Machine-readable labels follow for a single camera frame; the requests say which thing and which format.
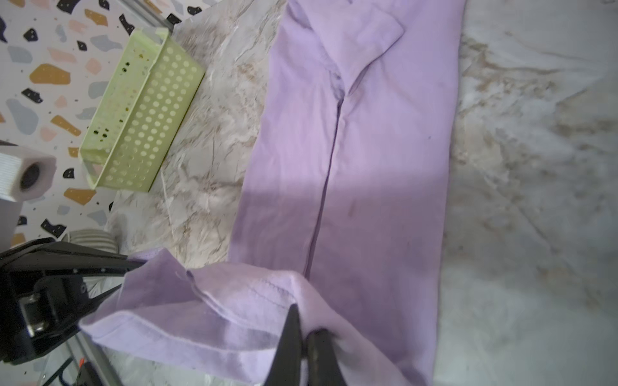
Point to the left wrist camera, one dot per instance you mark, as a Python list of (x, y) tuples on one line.
[(26, 174)]

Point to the aluminium corner post left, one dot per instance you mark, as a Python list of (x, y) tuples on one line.
[(146, 14)]

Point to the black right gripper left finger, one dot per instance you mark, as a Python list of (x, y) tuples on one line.
[(286, 366)]

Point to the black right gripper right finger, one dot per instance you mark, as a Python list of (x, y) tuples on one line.
[(323, 367)]

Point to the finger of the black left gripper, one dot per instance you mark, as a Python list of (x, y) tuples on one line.
[(84, 305), (51, 257)]

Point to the light green plastic basket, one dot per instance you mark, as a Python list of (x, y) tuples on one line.
[(140, 112)]

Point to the lilac t-shirt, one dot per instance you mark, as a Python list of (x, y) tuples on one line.
[(341, 213)]

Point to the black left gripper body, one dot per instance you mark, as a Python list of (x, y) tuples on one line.
[(37, 314)]

